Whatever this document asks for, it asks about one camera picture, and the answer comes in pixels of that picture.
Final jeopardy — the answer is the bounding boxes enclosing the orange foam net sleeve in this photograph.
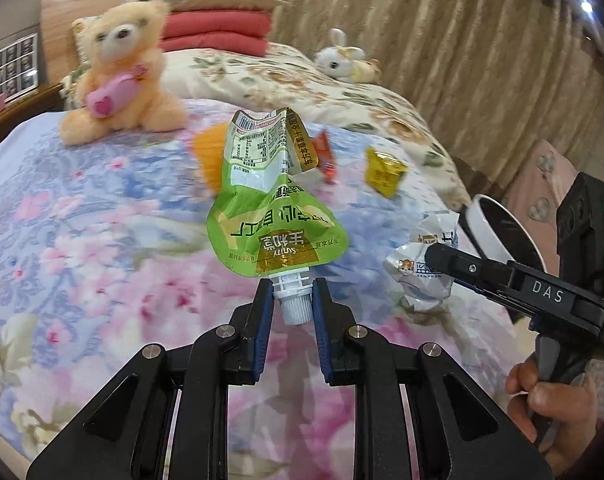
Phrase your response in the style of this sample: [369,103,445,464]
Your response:
[190,122,228,194]

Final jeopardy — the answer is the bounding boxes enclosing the white snack wrapper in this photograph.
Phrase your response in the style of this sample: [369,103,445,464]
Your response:
[383,211,458,312]

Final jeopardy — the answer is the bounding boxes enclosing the orange blue snack wrapper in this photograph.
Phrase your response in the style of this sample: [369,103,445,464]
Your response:
[312,129,337,184]

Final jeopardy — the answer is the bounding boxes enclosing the pink heart cover furniture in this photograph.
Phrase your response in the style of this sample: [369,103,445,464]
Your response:
[503,140,578,274]

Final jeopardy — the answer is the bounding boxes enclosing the yellow snack wrapper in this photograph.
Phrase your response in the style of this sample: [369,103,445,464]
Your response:
[365,146,409,198]

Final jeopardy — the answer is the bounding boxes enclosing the wooden headboard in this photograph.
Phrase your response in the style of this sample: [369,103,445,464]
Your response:
[40,0,125,84]

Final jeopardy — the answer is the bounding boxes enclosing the wooden nightstand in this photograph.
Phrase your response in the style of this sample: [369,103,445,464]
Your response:
[0,84,63,144]

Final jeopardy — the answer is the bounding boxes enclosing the floral pastel bed quilt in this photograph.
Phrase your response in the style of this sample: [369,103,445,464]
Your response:
[0,100,519,476]

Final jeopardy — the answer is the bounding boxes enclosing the cream floral duvet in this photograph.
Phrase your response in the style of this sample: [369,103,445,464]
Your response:
[161,44,470,210]

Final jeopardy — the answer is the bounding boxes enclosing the green juice pouch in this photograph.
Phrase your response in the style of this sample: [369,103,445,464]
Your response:
[206,108,349,325]

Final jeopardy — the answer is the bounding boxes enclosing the folded red blanket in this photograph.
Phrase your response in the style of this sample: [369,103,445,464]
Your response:
[160,9,272,58]

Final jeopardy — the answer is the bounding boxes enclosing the white bunny plush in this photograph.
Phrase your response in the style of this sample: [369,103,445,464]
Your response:
[314,28,381,84]

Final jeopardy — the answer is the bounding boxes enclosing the photo collage frame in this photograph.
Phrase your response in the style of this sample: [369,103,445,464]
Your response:
[0,32,40,103]

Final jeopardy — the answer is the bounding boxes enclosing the person's right hand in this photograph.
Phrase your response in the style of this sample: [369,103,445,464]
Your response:
[505,356,598,478]

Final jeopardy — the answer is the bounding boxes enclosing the beige teddy bear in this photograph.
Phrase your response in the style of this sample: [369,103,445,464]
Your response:
[60,0,187,145]

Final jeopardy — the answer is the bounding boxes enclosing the beige patterned curtains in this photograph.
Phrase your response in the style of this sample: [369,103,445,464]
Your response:
[273,0,604,192]

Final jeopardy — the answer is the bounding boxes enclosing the white rimmed trash bin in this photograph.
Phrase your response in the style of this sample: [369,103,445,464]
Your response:
[459,194,546,272]

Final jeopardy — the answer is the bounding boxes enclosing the floral pillow at headboard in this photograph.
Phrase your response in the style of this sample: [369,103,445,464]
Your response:
[71,16,99,64]

